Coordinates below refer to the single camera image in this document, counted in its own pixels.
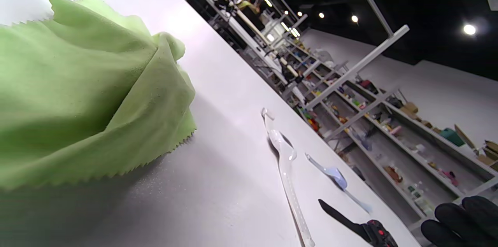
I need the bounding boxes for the person's right hand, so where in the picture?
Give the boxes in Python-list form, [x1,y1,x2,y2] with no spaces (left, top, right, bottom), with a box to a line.
[420,196,498,247]

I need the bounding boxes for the black red watch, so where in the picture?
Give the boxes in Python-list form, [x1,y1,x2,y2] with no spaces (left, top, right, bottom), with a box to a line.
[318,199,399,247]

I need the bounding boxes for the light blue watch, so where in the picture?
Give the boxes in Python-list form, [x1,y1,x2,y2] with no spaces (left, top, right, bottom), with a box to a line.
[305,153,373,214]

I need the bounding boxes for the white watch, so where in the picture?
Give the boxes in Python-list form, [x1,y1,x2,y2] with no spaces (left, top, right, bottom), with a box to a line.
[261,108,316,247]

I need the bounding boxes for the green microfibre cloth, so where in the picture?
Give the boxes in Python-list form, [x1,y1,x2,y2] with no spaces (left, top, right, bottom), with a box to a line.
[0,0,197,191]

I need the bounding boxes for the white metal shelf rack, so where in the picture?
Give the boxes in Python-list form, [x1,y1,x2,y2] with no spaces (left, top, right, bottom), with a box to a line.
[284,37,498,232]

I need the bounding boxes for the white frame post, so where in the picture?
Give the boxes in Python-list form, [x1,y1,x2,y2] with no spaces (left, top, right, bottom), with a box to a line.
[303,0,410,109]

